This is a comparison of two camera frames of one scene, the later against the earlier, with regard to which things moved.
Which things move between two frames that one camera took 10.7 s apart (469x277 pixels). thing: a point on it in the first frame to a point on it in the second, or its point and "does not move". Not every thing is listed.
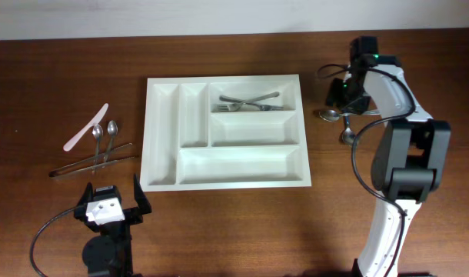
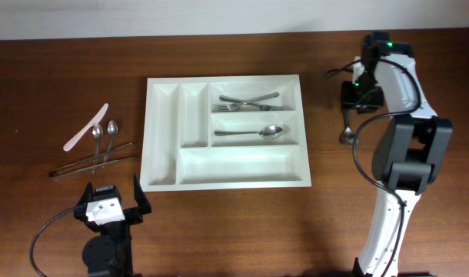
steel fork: [234, 107] does not move
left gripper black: [134, 214] does not move
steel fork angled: [262, 107] does not move
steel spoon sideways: [330, 115] to [268, 132]
